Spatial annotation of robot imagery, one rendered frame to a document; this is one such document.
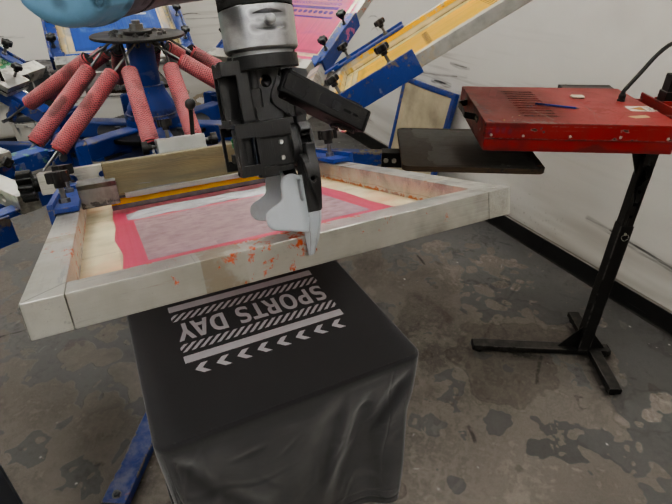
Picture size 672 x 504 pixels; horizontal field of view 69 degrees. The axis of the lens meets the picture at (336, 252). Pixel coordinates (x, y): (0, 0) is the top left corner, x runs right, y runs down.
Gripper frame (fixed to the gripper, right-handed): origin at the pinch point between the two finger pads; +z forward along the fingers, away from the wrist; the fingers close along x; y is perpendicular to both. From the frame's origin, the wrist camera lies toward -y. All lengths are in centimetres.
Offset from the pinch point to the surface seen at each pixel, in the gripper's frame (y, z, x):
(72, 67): 21, -34, -139
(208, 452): 15.4, 32.5, -13.1
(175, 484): 20.9, 36.8, -14.6
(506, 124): -91, -1, -63
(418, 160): -74, 8, -85
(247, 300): 0.2, 21.2, -38.9
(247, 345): 4.2, 24.6, -26.8
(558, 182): -200, 44, -139
